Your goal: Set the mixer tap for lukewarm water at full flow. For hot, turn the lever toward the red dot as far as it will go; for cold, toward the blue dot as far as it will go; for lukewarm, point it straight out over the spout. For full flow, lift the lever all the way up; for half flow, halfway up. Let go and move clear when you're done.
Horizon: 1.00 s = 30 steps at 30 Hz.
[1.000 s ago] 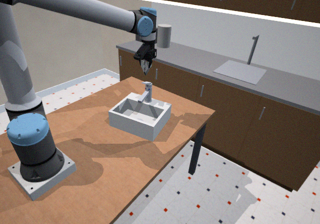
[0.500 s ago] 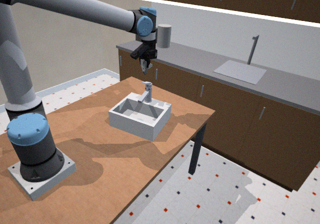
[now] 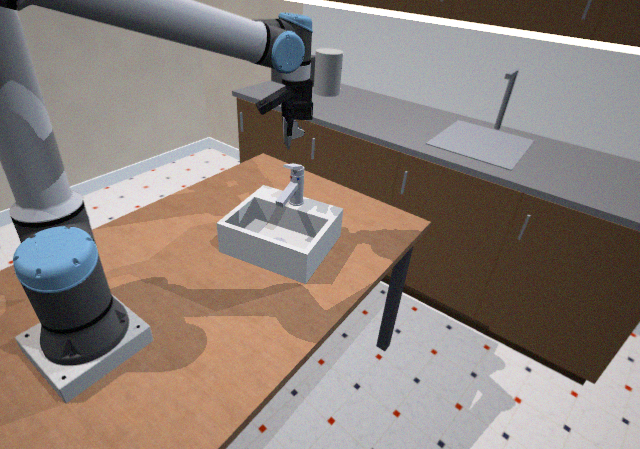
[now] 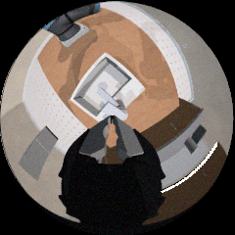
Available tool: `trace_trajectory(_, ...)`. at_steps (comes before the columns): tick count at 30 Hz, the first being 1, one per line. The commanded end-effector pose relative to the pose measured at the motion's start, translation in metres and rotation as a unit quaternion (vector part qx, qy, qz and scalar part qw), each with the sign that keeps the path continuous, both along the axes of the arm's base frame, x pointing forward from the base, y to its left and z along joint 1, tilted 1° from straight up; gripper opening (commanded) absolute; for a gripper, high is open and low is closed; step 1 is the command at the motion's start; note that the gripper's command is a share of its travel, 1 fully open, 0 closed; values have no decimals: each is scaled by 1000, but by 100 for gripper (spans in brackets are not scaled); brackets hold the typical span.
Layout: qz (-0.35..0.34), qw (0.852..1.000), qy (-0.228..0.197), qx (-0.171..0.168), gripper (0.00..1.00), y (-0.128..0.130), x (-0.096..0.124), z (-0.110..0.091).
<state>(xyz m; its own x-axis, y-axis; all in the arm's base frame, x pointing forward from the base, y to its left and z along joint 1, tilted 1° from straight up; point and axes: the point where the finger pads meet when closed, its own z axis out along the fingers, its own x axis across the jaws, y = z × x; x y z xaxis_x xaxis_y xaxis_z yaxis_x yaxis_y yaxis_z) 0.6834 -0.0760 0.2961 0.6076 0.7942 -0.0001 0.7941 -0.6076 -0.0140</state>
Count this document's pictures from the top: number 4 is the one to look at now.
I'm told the grey square sink basin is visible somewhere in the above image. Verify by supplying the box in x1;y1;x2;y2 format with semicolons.
70;53;145;122

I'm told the grey mixer tap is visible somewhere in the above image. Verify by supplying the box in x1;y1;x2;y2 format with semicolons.
96;87;128;120

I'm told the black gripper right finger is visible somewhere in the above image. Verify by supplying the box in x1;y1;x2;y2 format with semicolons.
113;115;165;180

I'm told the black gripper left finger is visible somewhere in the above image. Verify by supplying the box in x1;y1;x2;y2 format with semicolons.
58;116;113;178

